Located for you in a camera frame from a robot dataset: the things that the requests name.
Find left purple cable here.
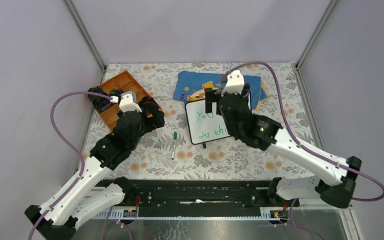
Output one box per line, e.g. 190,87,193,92
27,91,113,240

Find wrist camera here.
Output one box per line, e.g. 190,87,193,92
110,91,142,113
220,70,245,97

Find small whiteboard black frame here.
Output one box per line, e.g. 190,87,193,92
184,91,253,149

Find dark rolled fabric middle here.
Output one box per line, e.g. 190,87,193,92
108,89,124,98

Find floral table cloth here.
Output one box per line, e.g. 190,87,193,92
104,63,314,180

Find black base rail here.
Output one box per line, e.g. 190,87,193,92
114,179,292,220

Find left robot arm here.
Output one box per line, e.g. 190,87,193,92
24,97,165,240

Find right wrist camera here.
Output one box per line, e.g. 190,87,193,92
220,70,245,97

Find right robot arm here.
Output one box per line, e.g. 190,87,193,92
204,88,362,209

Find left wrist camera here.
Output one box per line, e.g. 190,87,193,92
110,91,142,113

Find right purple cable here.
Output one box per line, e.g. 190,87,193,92
231,61,384,202

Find orange compartment tray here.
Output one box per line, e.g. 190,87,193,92
86,70,164,131

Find blue cartoon cloth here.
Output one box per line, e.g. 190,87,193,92
173,71,268,110

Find dark rolled fabric left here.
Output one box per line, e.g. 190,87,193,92
87,86,113,114

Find green whiteboard marker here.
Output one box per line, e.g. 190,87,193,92
171,132,178,160

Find dark rolled fabric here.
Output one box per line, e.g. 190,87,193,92
87,86,113,114
108,89,124,98

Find purple cable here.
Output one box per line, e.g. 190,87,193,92
231,61,384,202
27,91,113,240

